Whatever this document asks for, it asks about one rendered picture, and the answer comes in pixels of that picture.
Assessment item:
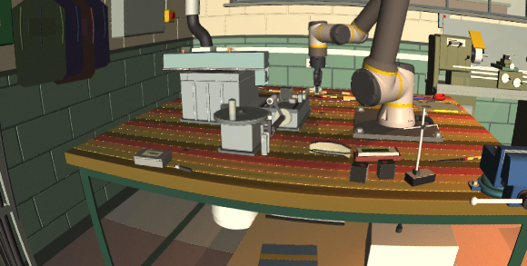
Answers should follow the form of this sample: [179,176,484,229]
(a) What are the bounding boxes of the red yellow screwdriver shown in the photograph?
[429,155,482,164]

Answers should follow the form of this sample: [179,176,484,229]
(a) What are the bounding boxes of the maroon apron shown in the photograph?
[67,0,90,83]

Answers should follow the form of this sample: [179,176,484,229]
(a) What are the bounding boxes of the grey handwheel housing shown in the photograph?
[217,118,273,157]

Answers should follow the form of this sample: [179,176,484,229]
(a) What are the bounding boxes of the grey shaper vise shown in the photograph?
[266,86,313,132]

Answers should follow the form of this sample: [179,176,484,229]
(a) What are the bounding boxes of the dark feed pawl lever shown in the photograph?
[265,96,289,131]

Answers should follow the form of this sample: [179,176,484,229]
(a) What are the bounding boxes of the cream bench brush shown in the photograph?
[308,140,353,160]

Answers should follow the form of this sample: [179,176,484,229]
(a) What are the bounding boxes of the black base gauge stand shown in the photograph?
[403,107,437,188]

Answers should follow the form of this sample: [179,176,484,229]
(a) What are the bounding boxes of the navy apron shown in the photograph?
[52,0,80,83]

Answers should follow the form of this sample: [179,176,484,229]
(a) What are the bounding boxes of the black square block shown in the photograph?
[375,158,397,181]
[349,161,370,184]

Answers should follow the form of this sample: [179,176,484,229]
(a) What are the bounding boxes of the white and tan box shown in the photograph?
[364,222,461,266]

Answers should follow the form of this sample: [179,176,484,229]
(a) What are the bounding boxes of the grey mat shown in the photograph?
[412,100,462,114]

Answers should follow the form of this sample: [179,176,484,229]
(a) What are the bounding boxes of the olive green lathe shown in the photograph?
[424,12,527,100]

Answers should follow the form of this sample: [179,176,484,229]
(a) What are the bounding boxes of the red and green book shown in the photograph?
[353,146,403,163]

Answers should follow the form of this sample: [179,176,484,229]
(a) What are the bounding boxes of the grey handwheel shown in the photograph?
[213,106,272,126]

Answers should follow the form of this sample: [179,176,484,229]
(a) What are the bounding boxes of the green wall board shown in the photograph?
[0,0,15,47]

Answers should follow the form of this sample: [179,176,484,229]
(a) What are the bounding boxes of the dark green apron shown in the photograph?
[11,0,69,88]

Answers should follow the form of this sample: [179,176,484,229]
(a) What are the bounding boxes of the blue bench vise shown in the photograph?
[469,143,527,210]

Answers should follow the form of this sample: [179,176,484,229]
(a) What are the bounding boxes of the grey flat base plate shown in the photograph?
[353,108,445,143]

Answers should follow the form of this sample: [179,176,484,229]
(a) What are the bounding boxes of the white bucket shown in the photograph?
[210,204,260,232]

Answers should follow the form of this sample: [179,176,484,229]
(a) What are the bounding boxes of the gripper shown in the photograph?
[309,55,327,94]

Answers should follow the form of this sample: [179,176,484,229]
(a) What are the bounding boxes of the grey electrical cabinet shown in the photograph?
[110,0,167,39]

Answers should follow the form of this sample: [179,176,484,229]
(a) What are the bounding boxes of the white vise handle bar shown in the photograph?
[470,196,527,207]

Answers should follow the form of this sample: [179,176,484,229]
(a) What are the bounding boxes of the flat grey box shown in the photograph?
[133,148,174,169]

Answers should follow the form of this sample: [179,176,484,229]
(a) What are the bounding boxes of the blue apron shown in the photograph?
[84,0,111,72]

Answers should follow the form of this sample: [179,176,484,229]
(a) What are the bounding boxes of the grey shaper machine body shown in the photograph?
[179,69,270,124]

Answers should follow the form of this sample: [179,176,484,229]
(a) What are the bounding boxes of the green framed wooden workbench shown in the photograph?
[64,86,527,266]

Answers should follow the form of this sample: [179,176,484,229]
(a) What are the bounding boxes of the light teal shaper ram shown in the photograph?
[162,50,271,73]

